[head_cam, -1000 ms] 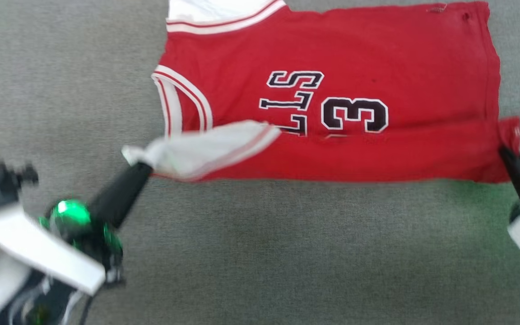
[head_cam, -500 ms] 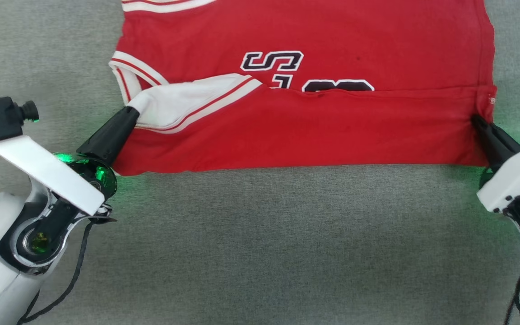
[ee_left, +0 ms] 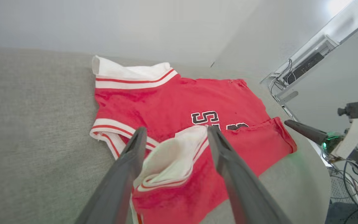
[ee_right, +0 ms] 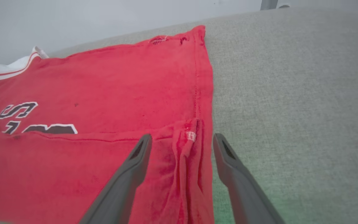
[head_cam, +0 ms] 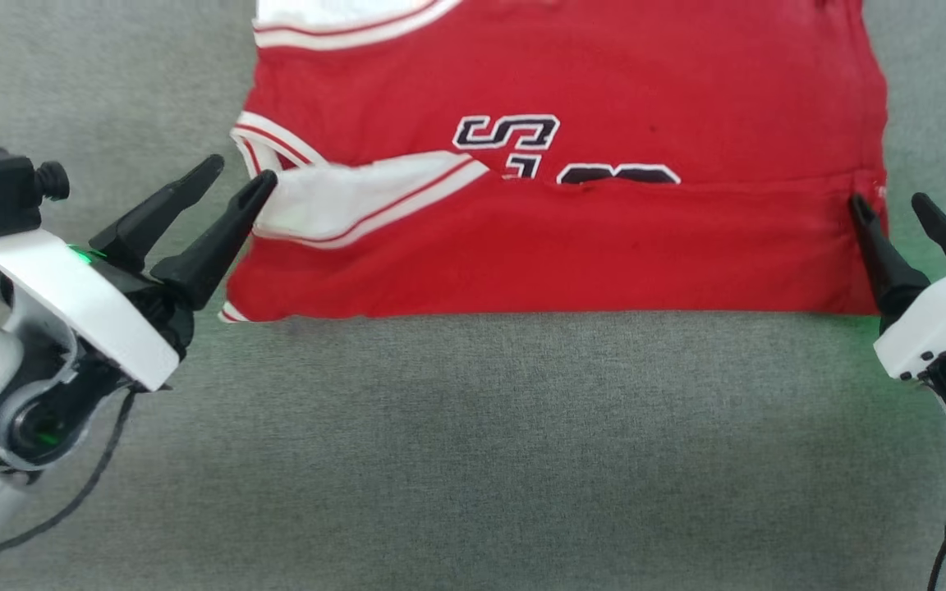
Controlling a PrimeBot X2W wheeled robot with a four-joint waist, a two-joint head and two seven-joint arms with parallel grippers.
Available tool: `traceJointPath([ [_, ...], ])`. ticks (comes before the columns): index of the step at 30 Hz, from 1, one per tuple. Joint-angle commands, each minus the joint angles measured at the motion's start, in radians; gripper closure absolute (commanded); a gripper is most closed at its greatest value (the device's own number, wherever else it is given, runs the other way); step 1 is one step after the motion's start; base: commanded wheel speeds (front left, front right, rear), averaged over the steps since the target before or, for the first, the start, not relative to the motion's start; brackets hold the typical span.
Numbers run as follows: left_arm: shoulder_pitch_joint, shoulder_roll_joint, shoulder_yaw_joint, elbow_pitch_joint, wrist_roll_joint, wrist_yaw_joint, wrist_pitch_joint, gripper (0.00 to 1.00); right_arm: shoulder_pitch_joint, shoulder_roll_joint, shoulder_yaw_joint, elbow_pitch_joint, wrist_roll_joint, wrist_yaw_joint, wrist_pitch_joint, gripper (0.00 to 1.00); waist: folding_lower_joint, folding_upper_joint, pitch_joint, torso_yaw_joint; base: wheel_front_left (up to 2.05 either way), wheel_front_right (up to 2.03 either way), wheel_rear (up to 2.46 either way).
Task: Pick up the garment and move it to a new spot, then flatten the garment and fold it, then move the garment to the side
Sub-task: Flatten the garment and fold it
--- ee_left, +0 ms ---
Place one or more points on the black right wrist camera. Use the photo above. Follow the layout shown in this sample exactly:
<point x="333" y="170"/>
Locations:
<point x="356" y="109"/>

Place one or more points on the red jersey with white trim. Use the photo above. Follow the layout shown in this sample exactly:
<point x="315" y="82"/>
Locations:
<point x="172" y="102"/>

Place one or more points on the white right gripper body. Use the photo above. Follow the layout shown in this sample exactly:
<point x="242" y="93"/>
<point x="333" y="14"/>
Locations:
<point x="353" y="137"/>

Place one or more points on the black electronics box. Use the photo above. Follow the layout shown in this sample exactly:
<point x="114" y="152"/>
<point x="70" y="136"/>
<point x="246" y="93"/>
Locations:
<point x="305" y="66"/>

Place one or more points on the grey metal bracket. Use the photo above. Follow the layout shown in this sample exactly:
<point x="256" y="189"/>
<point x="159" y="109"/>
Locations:
<point x="287" y="97"/>

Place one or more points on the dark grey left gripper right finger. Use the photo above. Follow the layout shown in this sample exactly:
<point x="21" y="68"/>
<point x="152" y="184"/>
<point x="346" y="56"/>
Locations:
<point x="247" y="202"/>

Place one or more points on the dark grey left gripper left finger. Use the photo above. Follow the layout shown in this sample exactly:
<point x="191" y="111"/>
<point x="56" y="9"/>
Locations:
<point x="113" y="199"/>

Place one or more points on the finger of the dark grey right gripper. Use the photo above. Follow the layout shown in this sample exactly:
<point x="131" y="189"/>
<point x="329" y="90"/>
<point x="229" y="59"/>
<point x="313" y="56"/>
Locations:
<point x="309" y="131"/>

